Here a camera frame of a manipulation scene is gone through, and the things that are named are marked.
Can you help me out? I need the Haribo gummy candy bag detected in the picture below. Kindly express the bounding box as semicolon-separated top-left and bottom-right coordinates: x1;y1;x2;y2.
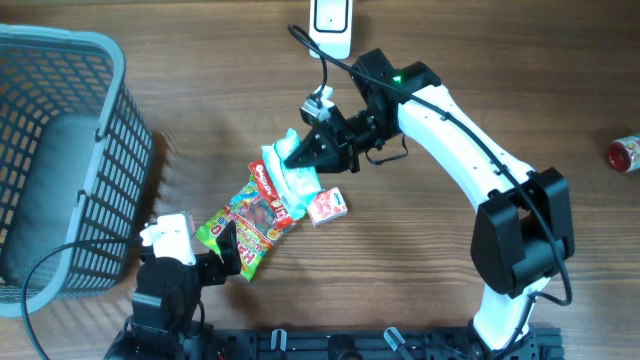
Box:
196;175;298;282

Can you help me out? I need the teal tissue packet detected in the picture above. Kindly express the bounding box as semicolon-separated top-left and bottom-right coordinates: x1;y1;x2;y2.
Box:
261;128;322;220

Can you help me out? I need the small red juice box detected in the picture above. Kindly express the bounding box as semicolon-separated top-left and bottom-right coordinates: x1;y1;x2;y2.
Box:
307;187;348;226

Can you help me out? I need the red Nescafe coffee stick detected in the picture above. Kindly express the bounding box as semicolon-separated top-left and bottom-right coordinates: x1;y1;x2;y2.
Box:
248;160;296;230

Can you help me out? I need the grey plastic shopping basket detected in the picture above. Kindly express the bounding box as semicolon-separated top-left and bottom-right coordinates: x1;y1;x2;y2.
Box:
1;24;153;318

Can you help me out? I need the green lidded jar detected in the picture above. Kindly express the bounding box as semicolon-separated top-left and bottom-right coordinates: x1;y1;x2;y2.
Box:
608;134;639;173

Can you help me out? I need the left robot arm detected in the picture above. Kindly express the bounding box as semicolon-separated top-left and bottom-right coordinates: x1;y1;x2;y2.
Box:
104;221;242;359

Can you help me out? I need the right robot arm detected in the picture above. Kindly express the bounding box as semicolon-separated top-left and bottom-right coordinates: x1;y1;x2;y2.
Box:
284;49;575;359

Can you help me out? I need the white barcode scanner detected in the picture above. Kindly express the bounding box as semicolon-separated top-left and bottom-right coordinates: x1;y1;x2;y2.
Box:
308;0;354;60

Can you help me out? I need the black right camera cable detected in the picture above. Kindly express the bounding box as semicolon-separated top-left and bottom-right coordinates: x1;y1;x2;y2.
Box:
287;23;574;360

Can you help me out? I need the black camera cable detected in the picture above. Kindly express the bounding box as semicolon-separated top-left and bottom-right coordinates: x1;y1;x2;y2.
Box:
287;23;574;360
20;237;146;360

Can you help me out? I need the black left camera cable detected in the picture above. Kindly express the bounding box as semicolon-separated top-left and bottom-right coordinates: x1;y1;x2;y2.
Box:
20;237;146;360

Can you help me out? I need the black mounting rail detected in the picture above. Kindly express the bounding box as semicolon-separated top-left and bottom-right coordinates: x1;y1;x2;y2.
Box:
215;327;565;360

